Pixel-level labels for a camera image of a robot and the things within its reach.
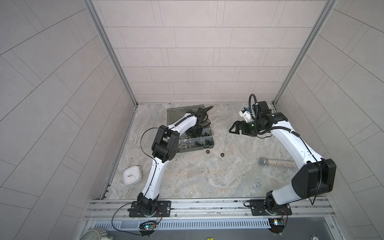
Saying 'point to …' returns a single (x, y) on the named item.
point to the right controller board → (276, 225)
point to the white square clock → (132, 175)
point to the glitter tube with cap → (264, 161)
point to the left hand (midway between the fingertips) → (197, 134)
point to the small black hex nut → (222, 155)
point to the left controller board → (147, 228)
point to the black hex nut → (207, 151)
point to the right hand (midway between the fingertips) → (235, 130)
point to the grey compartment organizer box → (187, 143)
